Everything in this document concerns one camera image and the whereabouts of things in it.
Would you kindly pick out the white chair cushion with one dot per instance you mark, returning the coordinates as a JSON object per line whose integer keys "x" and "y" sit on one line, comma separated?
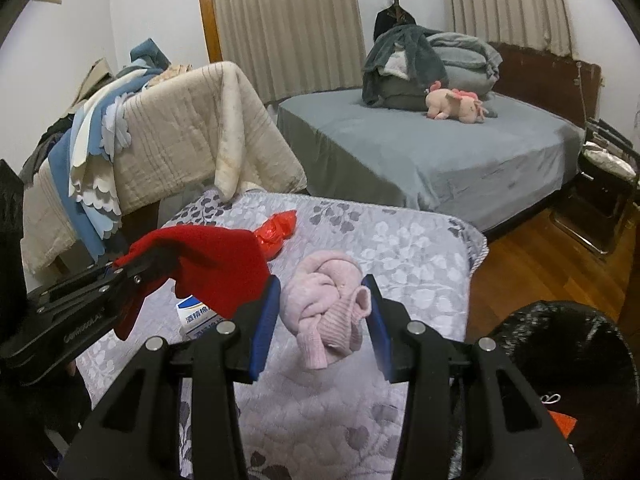
{"x": 610, "y": 157}

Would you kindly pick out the grey floral blanket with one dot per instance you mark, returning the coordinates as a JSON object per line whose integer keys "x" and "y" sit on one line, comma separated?
{"x": 400, "y": 260}

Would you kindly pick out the dark grey fleece blanket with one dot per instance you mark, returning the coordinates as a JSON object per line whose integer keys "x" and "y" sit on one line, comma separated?
{"x": 400, "y": 60}

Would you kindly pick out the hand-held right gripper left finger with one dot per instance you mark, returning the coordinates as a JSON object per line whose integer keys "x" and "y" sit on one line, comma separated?
{"x": 262, "y": 330}

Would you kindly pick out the blue white scalloped blanket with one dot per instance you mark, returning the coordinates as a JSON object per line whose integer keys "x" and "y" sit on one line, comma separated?
{"x": 90, "y": 160}

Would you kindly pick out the beige curtain with pelmet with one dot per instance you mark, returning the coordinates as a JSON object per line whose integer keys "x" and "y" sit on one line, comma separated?
{"x": 510, "y": 5}

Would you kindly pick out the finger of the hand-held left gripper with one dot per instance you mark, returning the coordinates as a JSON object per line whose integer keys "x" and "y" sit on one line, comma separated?
{"x": 75, "y": 280}
{"x": 115, "y": 295}

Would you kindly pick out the wide beige curtain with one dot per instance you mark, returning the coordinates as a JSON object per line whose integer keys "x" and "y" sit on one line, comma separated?
{"x": 290, "y": 25}

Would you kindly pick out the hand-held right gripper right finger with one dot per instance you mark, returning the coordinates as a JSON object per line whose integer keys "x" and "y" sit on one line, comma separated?
{"x": 380, "y": 330}

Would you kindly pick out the white blue packet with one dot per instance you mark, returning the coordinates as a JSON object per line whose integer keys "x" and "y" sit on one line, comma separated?
{"x": 192, "y": 317}

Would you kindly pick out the dark clothes pile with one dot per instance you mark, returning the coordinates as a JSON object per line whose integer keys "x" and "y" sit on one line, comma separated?
{"x": 45, "y": 150}

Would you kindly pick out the crumpled red plastic bag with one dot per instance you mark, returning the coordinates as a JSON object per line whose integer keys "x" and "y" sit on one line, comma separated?
{"x": 272, "y": 232}

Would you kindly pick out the wooden coat rack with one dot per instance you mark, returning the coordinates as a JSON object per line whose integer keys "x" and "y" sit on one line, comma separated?
{"x": 395, "y": 2}

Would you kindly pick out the blue grey cloth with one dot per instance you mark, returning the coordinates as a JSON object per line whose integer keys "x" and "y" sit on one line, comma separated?
{"x": 147, "y": 52}

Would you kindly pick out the red glove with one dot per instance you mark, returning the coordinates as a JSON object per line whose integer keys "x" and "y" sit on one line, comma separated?
{"x": 220, "y": 265}

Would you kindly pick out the beige quilt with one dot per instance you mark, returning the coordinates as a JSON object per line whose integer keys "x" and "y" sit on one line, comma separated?
{"x": 175, "y": 125}

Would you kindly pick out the folded grey quilt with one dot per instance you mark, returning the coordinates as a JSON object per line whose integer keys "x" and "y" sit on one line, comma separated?
{"x": 470, "y": 55}

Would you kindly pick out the pink knitted cloth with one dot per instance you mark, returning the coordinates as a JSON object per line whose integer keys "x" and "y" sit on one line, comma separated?
{"x": 325, "y": 310}

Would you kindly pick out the wooden door frame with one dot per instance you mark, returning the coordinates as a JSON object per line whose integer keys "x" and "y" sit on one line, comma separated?
{"x": 207, "y": 10}

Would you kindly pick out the black trash bin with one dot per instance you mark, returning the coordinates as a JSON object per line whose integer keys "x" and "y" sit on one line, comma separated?
{"x": 575, "y": 350}

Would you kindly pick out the black folding chair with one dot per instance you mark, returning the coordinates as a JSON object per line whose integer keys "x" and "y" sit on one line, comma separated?
{"x": 590, "y": 210}

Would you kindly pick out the dark hanging coat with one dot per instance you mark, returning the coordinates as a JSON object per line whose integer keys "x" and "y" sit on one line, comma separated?
{"x": 385, "y": 25}

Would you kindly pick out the pink plush pig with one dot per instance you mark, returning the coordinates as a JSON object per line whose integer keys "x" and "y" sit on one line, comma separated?
{"x": 455, "y": 105}

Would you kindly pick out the bed with grey sheet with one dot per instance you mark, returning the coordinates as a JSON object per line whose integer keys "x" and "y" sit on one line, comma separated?
{"x": 425, "y": 160}

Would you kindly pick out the dark wooden headboard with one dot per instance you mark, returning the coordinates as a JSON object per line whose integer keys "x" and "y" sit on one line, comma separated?
{"x": 540, "y": 75}

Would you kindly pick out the orange bubble sheet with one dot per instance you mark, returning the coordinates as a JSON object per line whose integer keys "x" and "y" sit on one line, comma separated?
{"x": 562, "y": 425}

